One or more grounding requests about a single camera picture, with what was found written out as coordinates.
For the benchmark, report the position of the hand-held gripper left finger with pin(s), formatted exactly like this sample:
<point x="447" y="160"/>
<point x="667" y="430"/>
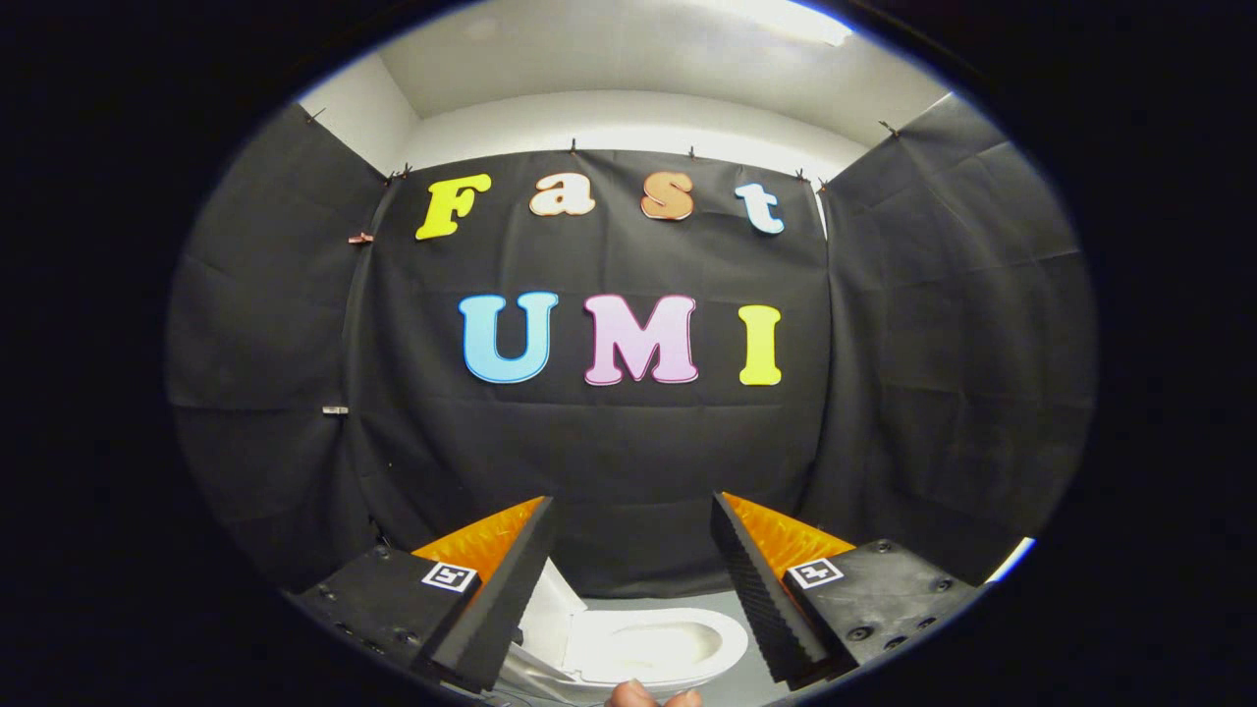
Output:
<point x="511" y="579"/>

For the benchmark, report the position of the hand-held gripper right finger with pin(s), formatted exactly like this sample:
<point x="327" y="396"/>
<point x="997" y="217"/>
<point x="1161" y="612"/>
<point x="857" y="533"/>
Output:
<point x="751" y="589"/>

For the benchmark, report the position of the white toilet bowl with seat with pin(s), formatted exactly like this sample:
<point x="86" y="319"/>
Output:
<point x="658" y="643"/>

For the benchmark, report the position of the black backdrop cloth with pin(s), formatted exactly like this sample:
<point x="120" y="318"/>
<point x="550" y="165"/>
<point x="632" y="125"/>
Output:
<point x="619" y="452"/>

